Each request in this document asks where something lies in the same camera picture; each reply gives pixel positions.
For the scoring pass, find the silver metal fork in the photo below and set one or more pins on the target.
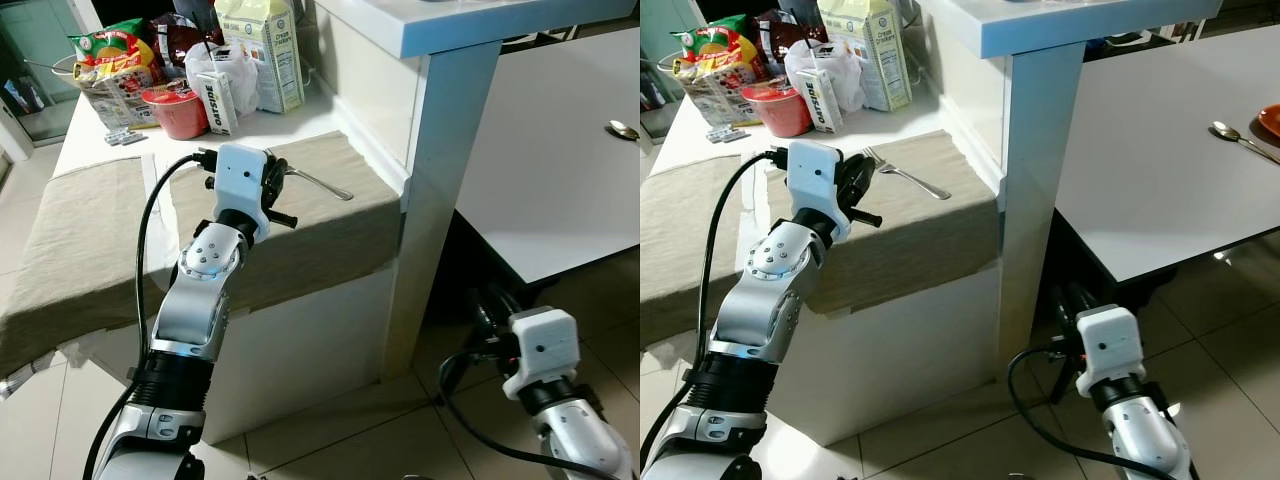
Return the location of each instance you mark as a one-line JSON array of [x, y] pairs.
[[325, 185], [920, 183]]

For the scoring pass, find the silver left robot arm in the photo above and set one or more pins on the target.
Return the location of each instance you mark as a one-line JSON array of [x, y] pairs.
[[765, 310], [195, 310]]

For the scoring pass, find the white Oatside milk carton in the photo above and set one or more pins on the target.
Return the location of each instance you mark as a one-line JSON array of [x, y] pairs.
[[218, 105], [820, 100]]

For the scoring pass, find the red instant noodle cup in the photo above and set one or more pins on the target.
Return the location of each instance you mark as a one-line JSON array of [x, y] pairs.
[[778, 115], [178, 115]]

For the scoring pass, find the white plastic bag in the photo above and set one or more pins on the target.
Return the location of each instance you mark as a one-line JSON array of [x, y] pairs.
[[840, 70], [235, 70]]

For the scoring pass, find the cream crackers box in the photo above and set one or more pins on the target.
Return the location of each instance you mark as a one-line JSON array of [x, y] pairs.
[[270, 55], [875, 55]]

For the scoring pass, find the white raised bar counter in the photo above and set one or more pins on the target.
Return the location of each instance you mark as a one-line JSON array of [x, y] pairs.
[[1035, 200], [440, 200]]

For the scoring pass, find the small blister pack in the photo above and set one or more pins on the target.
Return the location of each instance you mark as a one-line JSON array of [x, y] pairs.
[[727, 134], [127, 137]]

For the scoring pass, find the dark red snack packet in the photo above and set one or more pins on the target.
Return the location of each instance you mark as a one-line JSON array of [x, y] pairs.
[[785, 35], [185, 40]]

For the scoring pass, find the yellow red snack bag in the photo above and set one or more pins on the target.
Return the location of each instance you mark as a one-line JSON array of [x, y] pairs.
[[110, 55], [715, 50]]

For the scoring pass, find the bronze metal spoon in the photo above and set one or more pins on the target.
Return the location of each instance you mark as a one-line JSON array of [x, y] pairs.
[[620, 129], [1225, 130]]

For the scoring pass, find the orange plastic plate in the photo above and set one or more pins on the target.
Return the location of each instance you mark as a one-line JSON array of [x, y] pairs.
[[1272, 120]]

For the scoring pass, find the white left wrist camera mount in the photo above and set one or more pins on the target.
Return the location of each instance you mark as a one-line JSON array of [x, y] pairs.
[[812, 175], [240, 175]]

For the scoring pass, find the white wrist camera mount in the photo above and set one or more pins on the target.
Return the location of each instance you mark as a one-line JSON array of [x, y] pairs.
[[240, 175], [1110, 345], [545, 345], [812, 175]]

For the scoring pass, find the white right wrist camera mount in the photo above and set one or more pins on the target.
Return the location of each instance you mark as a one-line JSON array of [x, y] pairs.
[[1110, 345], [545, 345]]

